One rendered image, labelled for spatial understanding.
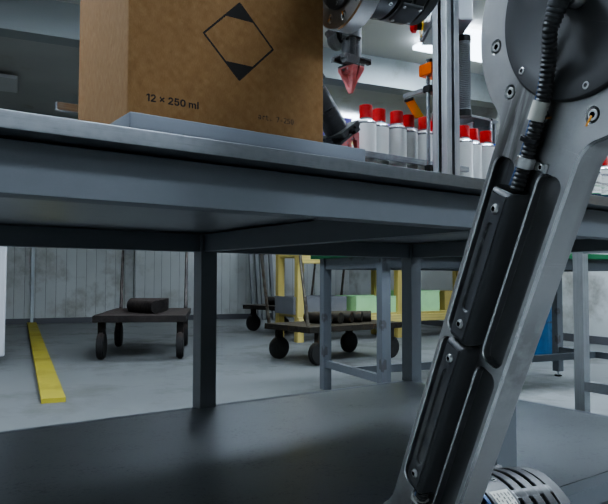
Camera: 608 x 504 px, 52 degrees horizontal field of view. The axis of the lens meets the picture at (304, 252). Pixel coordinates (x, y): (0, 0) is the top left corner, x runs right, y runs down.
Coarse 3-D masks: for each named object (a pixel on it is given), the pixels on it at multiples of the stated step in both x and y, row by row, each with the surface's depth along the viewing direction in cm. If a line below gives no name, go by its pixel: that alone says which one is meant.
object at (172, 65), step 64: (128, 0) 78; (192, 0) 83; (256, 0) 88; (320, 0) 95; (128, 64) 78; (192, 64) 82; (256, 64) 88; (320, 64) 94; (256, 128) 88; (320, 128) 94
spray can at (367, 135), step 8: (368, 104) 153; (360, 112) 153; (368, 112) 153; (360, 120) 152; (368, 120) 152; (360, 128) 152; (368, 128) 151; (360, 136) 152; (368, 136) 151; (360, 144) 152; (368, 144) 151; (368, 160) 151; (376, 160) 153
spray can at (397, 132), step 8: (392, 112) 159; (400, 112) 159; (392, 120) 159; (400, 120) 158; (392, 128) 158; (400, 128) 157; (392, 136) 158; (400, 136) 157; (392, 144) 158; (400, 144) 157; (392, 152) 157; (400, 152) 157
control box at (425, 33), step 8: (464, 0) 152; (472, 0) 152; (464, 8) 152; (472, 8) 152; (464, 16) 151; (472, 16) 152; (424, 24) 161; (464, 24) 154; (424, 32) 161; (424, 40) 165
